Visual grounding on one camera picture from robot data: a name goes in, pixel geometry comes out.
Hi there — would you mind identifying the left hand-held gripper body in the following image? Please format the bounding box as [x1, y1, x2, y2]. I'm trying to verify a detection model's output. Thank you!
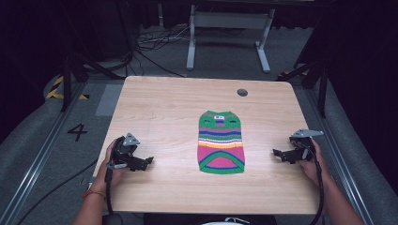
[105, 132, 141, 172]

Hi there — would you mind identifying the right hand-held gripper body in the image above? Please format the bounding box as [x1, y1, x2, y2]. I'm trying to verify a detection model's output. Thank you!
[289, 127, 325, 163]

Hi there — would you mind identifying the striped knitted pet sweater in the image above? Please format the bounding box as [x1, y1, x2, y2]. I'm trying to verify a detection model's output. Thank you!
[196, 110, 246, 175]

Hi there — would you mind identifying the person's right hand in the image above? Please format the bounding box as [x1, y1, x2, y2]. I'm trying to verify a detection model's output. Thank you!
[298, 138, 329, 188]

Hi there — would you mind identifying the person's left hand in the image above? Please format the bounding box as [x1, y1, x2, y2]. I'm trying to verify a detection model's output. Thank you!
[90, 138, 130, 193]

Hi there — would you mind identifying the black metal stand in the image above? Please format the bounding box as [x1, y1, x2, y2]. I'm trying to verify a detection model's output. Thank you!
[60, 0, 127, 113]
[276, 55, 330, 119]

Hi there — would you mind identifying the white round object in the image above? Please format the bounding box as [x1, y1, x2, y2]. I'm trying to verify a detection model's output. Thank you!
[201, 217, 252, 225]

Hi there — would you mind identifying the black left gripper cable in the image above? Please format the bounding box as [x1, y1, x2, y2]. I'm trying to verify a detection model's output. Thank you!
[101, 167, 124, 225]

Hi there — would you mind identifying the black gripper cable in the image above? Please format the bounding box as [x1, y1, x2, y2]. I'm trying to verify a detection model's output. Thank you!
[101, 167, 124, 225]
[305, 144, 325, 225]

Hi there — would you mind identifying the metal floor rail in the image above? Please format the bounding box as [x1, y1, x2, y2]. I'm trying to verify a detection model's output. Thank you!
[0, 80, 87, 225]
[303, 87, 375, 225]

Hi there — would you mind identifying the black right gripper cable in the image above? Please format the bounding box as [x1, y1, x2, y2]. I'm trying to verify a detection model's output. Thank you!
[305, 144, 325, 225]

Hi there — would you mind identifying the red string bracelet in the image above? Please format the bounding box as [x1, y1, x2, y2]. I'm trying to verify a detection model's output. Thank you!
[82, 189, 107, 202]

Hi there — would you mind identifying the thin black floor cable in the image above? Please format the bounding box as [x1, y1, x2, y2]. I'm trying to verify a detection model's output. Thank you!
[16, 158, 100, 225]

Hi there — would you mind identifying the tangle of floor cables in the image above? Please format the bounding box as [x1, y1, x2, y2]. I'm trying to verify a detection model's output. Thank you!
[133, 25, 192, 79]

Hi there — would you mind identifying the white metal table frame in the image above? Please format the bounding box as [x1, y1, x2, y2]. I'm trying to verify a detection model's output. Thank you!
[186, 4, 276, 74]

